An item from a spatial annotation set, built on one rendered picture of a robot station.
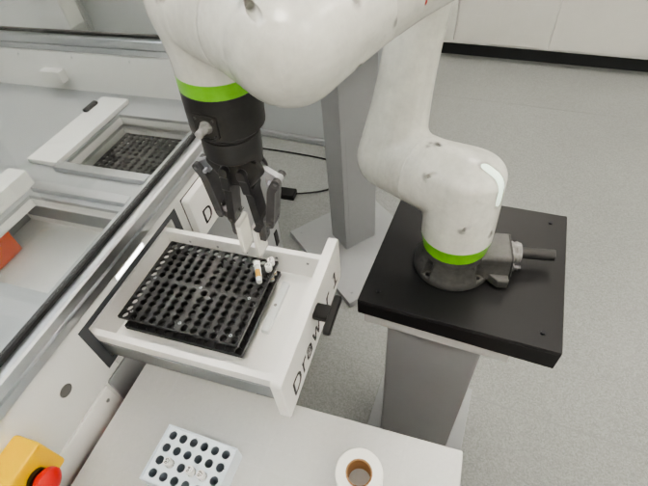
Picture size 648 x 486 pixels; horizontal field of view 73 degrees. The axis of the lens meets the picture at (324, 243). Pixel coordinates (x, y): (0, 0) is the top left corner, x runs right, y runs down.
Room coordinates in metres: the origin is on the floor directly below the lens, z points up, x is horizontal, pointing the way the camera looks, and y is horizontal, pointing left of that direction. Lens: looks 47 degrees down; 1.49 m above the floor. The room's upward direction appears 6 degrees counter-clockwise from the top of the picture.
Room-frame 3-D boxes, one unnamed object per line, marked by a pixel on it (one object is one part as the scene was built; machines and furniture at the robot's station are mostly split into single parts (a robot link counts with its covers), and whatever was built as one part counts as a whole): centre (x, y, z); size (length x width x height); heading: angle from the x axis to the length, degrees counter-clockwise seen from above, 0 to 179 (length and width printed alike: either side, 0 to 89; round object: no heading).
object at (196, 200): (0.81, 0.22, 0.87); 0.29 x 0.02 x 0.11; 158
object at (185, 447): (0.22, 0.24, 0.78); 0.12 x 0.08 x 0.04; 66
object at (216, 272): (0.48, 0.22, 0.87); 0.22 x 0.18 x 0.06; 68
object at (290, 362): (0.40, 0.03, 0.87); 0.29 x 0.02 x 0.11; 158
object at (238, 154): (0.48, 0.10, 1.16); 0.08 x 0.07 x 0.09; 67
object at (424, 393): (0.55, -0.25, 0.38); 0.30 x 0.30 x 0.76; 63
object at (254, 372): (0.48, 0.23, 0.86); 0.40 x 0.26 x 0.06; 68
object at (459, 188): (0.57, -0.24, 0.96); 0.16 x 0.13 x 0.19; 38
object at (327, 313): (0.39, 0.01, 0.91); 0.07 x 0.04 x 0.01; 158
